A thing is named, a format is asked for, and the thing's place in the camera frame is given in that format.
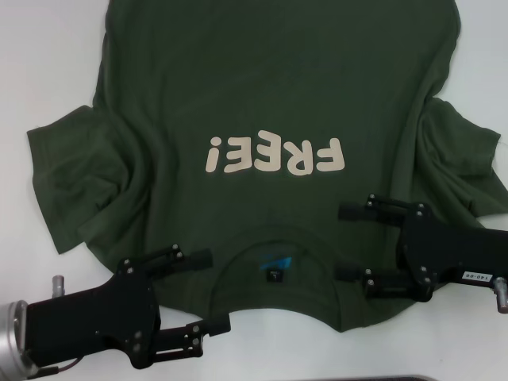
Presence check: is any dark green FREE! t-shirt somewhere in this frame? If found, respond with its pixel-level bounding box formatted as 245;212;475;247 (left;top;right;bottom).
25;0;505;334

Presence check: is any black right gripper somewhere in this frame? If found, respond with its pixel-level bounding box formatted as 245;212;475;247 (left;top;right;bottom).
334;193;508;303

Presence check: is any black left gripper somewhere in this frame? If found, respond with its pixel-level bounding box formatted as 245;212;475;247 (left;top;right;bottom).
25;244;233;369

